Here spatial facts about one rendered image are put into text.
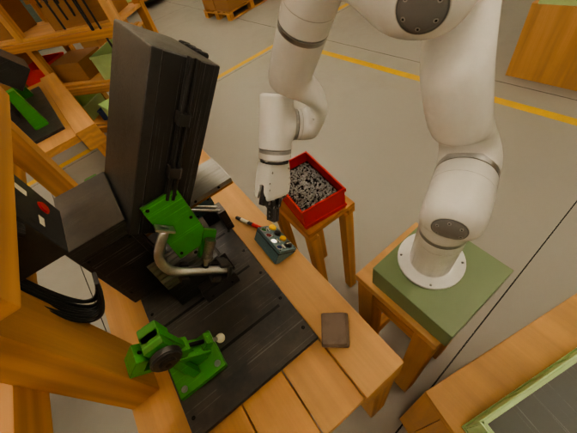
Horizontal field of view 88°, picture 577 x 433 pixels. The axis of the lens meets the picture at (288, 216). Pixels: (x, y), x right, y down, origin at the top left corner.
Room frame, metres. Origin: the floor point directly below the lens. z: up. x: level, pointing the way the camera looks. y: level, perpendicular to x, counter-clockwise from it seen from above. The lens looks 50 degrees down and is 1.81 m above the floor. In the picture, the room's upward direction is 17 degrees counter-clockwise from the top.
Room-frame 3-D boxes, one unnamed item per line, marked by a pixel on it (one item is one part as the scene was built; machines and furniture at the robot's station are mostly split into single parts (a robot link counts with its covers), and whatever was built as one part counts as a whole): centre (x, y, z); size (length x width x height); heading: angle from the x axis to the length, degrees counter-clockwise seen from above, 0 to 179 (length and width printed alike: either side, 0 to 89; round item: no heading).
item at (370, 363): (0.83, 0.17, 0.83); 1.50 x 0.14 x 0.15; 23
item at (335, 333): (0.29, -0.03, 0.91); 0.10 x 0.08 x 0.03; 163
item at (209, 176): (0.83, 0.37, 1.11); 0.39 x 0.16 x 0.03; 113
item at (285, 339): (0.72, 0.43, 0.89); 1.10 x 0.42 x 0.02; 23
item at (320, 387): (0.72, 0.43, 0.44); 1.49 x 0.70 x 0.88; 23
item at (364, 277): (0.39, -0.37, 0.83); 0.32 x 0.32 x 0.04; 24
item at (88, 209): (0.76, 0.60, 1.07); 0.30 x 0.18 x 0.34; 23
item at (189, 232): (0.67, 0.34, 1.17); 0.13 x 0.12 x 0.20; 23
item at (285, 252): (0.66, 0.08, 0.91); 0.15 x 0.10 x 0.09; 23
